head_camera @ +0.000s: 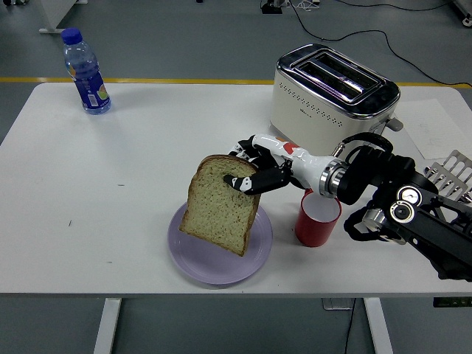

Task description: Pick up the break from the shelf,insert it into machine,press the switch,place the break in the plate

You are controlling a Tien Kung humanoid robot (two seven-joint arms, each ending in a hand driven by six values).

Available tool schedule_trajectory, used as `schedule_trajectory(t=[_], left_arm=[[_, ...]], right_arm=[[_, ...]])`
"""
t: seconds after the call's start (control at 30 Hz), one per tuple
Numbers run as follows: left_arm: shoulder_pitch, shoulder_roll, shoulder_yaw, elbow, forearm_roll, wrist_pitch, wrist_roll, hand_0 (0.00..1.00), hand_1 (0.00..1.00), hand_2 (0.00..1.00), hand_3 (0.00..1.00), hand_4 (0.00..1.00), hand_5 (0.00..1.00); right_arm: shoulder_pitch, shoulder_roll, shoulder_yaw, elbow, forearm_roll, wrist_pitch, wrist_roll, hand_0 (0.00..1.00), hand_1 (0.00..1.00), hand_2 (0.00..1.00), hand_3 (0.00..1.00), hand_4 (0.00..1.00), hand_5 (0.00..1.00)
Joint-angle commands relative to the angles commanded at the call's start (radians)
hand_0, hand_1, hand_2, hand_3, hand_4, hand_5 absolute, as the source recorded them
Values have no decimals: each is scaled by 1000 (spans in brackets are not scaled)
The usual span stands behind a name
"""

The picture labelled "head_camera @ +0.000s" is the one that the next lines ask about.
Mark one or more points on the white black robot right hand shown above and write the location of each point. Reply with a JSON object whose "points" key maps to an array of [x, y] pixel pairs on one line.
{"points": [[302, 166]]}

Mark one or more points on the black table control panel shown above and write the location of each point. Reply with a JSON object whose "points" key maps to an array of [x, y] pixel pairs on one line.
{"points": [[451, 302]]}

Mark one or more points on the bread slice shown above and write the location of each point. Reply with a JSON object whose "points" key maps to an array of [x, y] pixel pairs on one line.
{"points": [[217, 210]]}

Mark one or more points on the white table leg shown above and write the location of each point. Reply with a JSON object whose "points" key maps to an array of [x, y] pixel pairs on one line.
{"points": [[378, 328], [107, 328]]}

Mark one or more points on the clear bracket under table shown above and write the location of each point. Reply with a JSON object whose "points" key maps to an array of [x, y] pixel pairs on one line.
{"points": [[337, 304]]}

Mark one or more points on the metal toast rack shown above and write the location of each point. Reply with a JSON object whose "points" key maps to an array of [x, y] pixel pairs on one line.
{"points": [[457, 166]]}

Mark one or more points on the white paper sheet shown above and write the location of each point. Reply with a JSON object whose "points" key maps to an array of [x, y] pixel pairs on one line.
{"points": [[427, 125]]}

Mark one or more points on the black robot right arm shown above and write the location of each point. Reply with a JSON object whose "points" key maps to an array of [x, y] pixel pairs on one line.
{"points": [[368, 177]]}

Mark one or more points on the cream and chrome toaster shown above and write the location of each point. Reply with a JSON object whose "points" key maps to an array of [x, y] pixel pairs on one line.
{"points": [[313, 110]]}

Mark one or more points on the white furniture frame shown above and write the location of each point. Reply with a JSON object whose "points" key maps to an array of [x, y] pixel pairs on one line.
{"points": [[465, 11]]}

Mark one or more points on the red mug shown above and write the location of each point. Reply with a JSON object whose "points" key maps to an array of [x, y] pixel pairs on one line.
{"points": [[313, 228]]}

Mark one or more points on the purple round plate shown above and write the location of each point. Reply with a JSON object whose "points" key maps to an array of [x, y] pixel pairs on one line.
{"points": [[221, 269]]}

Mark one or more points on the blue plastic water bottle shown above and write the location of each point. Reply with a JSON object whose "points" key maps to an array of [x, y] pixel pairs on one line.
{"points": [[90, 86]]}

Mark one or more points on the white desk leg with foot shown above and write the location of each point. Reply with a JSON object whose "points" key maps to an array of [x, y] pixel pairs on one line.
{"points": [[51, 14]]}

